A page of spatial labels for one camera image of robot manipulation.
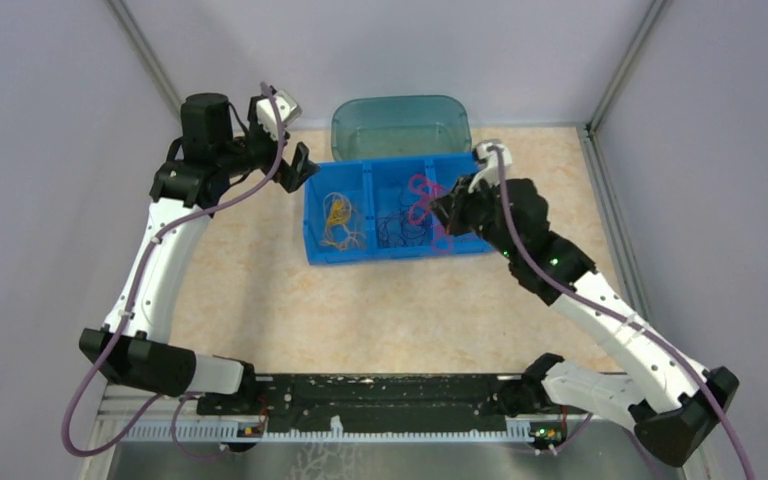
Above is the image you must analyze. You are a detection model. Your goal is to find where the blue three-compartment plastic bin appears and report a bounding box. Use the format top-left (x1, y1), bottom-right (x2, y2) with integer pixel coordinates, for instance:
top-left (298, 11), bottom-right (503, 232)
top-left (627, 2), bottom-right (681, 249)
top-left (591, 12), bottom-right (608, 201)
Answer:
top-left (303, 153), bottom-right (492, 266)

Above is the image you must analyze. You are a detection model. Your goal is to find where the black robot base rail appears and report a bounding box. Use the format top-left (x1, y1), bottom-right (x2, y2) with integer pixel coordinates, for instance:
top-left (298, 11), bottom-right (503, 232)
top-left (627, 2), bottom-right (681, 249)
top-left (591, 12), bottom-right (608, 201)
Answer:
top-left (198, 372), bottom-right (587, 452)

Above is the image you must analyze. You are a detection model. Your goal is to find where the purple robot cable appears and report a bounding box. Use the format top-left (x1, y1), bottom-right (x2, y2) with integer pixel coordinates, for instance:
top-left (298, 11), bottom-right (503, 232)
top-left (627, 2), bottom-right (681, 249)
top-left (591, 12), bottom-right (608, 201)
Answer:
top-left (60, 81), bottom-right (289, 463)
top-left (493, 145), bottom-right (756, 480)

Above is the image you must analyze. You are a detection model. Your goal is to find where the left aluminium frame post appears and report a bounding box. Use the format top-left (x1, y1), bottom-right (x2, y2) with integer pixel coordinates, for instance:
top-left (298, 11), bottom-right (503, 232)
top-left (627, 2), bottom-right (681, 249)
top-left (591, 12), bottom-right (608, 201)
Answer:
top-left (104, 0), bottom-right (184, 134)

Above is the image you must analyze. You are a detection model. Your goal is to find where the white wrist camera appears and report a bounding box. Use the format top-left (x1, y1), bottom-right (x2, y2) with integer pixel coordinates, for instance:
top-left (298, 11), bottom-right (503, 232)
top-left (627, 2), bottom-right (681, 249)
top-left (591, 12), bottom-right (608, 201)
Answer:
top-left (254, 90), bottom-right (302, 141)
top-left (468, 139), bottom-right (513, 193)

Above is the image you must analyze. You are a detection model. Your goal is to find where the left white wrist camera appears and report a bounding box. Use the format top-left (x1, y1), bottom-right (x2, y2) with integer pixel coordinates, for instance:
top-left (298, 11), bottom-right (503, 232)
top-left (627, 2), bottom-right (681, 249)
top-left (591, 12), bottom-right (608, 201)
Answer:
top-left (254, 90), bottom-right (302, 141)

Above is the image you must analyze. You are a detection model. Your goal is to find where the white cable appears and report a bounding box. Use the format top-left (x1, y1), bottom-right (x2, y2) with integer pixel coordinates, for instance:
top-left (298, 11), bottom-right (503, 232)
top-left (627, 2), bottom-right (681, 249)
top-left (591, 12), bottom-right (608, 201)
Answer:
top-left (319, 192), bottom-right (369, 253)

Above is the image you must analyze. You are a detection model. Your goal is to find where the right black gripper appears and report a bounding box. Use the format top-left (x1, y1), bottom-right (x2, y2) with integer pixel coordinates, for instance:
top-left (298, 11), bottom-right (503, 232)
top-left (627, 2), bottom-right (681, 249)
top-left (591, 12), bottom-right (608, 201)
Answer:
top-left (427, 172), bottom-right (519, 261)

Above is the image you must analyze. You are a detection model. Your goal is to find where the teal transparent plastic tub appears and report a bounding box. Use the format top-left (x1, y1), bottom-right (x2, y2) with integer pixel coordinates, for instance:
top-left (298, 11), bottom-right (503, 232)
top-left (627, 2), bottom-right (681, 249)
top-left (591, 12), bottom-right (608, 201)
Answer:
top-left (331, 95), bottom-right (472, 161)

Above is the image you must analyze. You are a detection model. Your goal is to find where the right aluminium frame post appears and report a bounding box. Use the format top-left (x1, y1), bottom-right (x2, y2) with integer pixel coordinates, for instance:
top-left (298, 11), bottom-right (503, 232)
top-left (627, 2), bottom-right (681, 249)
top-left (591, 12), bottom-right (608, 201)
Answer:
top-left (587, 0), bottom-right (671, 135)

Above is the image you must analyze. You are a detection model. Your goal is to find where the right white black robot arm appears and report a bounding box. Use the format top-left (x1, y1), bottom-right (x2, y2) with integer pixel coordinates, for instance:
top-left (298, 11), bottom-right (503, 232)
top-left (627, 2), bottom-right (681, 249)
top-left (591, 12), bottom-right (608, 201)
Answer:
top-left (429, 175), bottom-right (747, 467)

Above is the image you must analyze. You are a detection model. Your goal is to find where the aluminium frame post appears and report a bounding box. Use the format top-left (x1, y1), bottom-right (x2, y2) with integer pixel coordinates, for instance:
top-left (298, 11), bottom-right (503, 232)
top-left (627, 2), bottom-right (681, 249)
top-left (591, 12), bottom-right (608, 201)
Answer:
top-left (587, 0), bottom-right (671, 135)
top-left (104, 0), bottom-right (184, 134)

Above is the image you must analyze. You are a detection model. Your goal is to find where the yellow cable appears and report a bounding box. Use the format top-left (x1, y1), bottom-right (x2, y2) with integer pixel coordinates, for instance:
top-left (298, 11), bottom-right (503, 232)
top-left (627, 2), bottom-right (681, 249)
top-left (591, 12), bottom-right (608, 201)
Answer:
top-left (325, 198), bottom-right (352, 232)

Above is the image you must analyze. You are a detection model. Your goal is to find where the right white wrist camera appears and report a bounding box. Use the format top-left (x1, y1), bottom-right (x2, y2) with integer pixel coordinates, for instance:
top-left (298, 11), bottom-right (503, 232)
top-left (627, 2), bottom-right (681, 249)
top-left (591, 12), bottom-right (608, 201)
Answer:
top-left (468, 139), bottom-right (513, 193)

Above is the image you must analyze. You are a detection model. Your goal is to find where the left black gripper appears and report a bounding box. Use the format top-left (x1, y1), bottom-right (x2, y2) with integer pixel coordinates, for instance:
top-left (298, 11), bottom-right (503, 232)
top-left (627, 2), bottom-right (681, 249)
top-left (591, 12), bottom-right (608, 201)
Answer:
top-left (216, 96), bottom-right (319, 191)

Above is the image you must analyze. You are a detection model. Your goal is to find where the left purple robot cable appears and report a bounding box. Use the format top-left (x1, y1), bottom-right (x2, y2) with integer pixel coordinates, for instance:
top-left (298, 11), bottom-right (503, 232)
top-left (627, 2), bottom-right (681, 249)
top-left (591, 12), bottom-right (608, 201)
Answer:
top-left (60, 81), bottom-right (289, 463)

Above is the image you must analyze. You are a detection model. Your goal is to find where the dark navy cable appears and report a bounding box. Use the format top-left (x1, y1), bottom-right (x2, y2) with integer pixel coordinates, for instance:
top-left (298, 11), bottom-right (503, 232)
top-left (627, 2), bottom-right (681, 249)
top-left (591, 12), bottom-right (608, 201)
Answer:
top-left (377, 188), bottom-right (433, 251)

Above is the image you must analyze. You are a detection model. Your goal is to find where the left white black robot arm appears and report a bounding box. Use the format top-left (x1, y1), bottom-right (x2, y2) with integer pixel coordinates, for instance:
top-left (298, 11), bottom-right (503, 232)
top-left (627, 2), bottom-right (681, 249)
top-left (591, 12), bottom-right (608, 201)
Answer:
top-left (79, 86), bottom-right (319, 414)

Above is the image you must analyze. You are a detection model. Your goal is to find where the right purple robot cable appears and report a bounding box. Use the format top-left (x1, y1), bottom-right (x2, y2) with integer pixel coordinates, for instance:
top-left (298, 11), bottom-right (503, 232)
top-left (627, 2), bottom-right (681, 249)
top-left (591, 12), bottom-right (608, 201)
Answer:
top-left (493, 145), bottom-right (756, 480)

